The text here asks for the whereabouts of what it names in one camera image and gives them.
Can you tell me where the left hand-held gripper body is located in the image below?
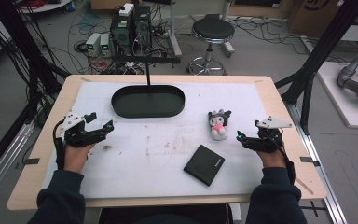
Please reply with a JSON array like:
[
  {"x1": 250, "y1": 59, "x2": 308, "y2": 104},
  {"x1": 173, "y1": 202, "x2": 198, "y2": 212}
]
[{"x1": 59, "y1": 110, "x2": 96, "y2": 148}]

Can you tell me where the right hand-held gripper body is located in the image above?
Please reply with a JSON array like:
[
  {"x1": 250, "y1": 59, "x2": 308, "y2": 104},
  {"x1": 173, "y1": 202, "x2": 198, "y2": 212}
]
[{"x1": 256, "y1": 116, "x2": 294, "y2": 153}]

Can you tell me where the person's right hand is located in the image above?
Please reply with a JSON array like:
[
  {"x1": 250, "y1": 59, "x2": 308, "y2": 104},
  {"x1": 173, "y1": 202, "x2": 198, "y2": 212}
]
[{"x1": 255, "y1": 148, "x2": 288, "y2": 171}]

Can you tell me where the person's left hand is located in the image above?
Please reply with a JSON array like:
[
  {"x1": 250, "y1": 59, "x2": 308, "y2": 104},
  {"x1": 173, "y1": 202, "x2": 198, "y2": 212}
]
[{"x1": 62, "y1": 143, "x2": 96, "y2": 175}]

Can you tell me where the small plush toy doll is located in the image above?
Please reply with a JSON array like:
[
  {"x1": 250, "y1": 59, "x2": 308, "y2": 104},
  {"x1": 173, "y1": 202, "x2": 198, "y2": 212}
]
[{"x1": 207, "y1": 108, "x2": 233, "y2": 142}]

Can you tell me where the black square box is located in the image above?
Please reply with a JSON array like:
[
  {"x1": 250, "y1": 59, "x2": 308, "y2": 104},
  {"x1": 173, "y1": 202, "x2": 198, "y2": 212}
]
[{"x1": 183, "y1": 144, "x2": 226, "y2": 188}]

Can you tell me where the black oval tray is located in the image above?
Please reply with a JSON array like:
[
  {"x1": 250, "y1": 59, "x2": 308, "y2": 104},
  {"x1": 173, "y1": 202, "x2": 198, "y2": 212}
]
[{"x1": 110, "y1": 84, "x2": 186, "y2": 119}]

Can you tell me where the white table mat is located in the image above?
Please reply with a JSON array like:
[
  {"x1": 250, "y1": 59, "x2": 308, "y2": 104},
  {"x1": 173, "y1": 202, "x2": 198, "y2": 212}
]
[{"x1": 41, "y1": 81, "x2": 293, "y2": 200}]

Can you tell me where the grey power supply unit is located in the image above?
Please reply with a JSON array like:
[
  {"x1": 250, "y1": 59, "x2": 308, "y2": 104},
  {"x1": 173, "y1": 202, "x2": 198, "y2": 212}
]
[
  {"x1": 85, "y1": 32, "x2": 103, "y2": 58},
  {"x1": 99, "y1": 33, "x2": 113, "y2": 58}
]

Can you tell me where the white floor platform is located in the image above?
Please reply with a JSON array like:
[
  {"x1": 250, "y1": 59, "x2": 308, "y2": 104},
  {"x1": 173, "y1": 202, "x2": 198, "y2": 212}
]
[{"x1": 316, "y1": 61, "x2": 358, "y2": 130}]

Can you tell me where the white table leg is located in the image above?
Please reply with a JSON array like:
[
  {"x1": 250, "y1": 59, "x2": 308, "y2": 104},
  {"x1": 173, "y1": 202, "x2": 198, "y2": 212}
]
[
  {"x1": 221, "y1": 0, "x2": 236, "y2": 59},
  {"x1": 167, "y1": 0, "x2": 183, "y2": 58}
]

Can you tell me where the black computer tower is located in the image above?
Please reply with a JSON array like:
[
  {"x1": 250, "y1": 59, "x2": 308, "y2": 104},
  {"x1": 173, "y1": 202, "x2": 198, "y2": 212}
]
[
  {"x1": 109, "y1": 12, "x2": 135, "y2": 58},
  {"x1": 133, "y1": 4, "x2": 153, "y2": 50}
]

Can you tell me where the black round stool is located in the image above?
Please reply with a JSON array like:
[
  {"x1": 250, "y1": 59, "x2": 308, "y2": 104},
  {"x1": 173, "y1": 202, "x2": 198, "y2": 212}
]
[{"x1": 186, "y1": 17, "x2": 236, "y2": 77}]

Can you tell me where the person's lap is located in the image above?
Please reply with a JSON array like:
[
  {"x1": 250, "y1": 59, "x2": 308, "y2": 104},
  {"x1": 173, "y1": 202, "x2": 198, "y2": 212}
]
[{"x1": 98, "y1": 204, "x2": 234, "y2": 224}]

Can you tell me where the white box on computer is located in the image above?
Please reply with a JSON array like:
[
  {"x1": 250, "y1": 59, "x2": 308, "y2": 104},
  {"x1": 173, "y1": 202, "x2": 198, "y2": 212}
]
[{"x1": 117, "y1": 3, "x2": 135, "y2": 18}]

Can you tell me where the cardboard box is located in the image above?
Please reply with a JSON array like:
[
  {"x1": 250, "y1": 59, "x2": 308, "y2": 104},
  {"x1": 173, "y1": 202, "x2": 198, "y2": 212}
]
[{"x1": 286, "y1": 0, "x2": 343, "y2": 39}]

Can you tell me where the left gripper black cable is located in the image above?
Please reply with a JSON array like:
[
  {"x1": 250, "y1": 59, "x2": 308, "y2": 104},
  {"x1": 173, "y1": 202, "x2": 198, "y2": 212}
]
[{"x1": 52, "y1": 119, "x2": 66, "y2": 171}]

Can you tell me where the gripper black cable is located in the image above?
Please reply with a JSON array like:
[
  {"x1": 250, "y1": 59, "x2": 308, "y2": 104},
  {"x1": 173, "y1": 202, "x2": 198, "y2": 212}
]
[
  {"x1": 52, "y1": 119, "x2": 66, "y2": 171},
  {"x1": 271, "y1": 136, "x2": 296, "y2": 185}
]

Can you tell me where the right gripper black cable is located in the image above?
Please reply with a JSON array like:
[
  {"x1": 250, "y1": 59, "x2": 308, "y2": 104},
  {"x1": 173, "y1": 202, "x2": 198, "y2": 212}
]
[{"x1": 271, "y1": 136, "x2": 296, "y2": 185}]

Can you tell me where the aluminium rail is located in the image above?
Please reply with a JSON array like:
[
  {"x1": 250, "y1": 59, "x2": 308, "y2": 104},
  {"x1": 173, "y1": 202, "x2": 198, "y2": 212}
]
[
  {"x1": 0, "y1": 120, "x2": 35, "y2": 207},
  {"x1": 286, "y1": 102, "x2": 350, "y2": 224}
]

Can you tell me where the black camera stand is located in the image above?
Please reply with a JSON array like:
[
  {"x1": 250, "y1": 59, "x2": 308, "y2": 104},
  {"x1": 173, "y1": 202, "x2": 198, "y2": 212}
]
[{"x1": 111, "y1": 55, "x2": 182, "y2": 87}]

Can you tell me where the black frame with cable bundle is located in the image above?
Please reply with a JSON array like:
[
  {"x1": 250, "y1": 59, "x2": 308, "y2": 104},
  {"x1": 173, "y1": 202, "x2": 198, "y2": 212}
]
[{"x1": 0, "y1": 0, "x2": 72, "y2": 127}]

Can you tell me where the black metal frame post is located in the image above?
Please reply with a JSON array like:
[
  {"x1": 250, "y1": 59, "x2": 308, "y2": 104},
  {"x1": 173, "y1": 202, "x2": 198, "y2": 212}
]
[{"x1": 274, "y1": 0, "x2": 358, "y2": 135}]

